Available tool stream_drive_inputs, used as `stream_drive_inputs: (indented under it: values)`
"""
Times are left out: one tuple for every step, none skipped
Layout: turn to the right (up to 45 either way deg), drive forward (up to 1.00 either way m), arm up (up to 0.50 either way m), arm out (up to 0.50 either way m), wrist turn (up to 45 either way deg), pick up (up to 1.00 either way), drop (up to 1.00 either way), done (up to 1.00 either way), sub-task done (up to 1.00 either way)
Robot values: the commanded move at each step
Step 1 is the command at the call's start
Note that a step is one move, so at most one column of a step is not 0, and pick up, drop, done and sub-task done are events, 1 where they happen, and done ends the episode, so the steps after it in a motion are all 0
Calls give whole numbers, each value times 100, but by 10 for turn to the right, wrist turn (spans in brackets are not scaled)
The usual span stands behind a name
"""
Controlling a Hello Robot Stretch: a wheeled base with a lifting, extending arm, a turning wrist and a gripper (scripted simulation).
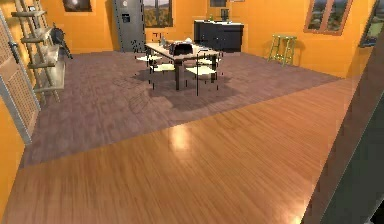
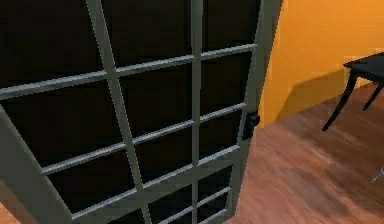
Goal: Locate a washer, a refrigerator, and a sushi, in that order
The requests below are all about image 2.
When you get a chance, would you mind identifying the black table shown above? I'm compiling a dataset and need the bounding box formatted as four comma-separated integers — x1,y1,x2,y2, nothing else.
321,52,384,133

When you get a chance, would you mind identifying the black door handle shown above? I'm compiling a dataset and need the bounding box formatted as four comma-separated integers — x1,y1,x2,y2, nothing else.
241,111,261,141

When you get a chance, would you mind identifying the grey glazed room door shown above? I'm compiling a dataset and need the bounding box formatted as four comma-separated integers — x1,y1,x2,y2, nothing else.
0,0,284,224

